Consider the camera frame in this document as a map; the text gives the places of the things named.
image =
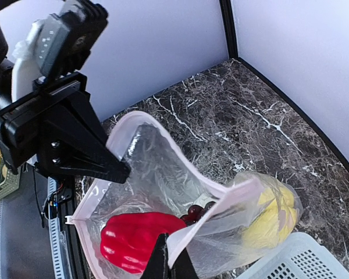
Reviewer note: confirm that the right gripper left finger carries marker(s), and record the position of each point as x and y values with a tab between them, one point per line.
157	266

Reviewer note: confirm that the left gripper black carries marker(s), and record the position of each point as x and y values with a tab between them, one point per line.
20	134

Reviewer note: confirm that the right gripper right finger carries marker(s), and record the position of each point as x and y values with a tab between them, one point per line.
183	267

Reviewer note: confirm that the red toy bell pepper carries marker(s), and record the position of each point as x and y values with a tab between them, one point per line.
127	240

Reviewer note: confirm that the dark red toy grapes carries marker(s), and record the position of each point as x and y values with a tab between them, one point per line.
195	213

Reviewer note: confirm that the clear zip top bag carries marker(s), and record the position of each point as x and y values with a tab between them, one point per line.
163	180

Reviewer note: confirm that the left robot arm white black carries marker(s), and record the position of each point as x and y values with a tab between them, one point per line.
46	117

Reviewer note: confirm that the green storage basket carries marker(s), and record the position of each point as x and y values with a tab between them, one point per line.
3	177

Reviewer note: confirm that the white plastic mesh basket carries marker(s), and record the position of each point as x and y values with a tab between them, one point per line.
299	256

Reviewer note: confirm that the black front rail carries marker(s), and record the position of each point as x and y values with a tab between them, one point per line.
75	259

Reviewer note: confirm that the white slotted cable duct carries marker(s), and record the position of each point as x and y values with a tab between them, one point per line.
60	270

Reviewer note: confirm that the left black frame post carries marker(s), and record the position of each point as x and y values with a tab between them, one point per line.
229	27

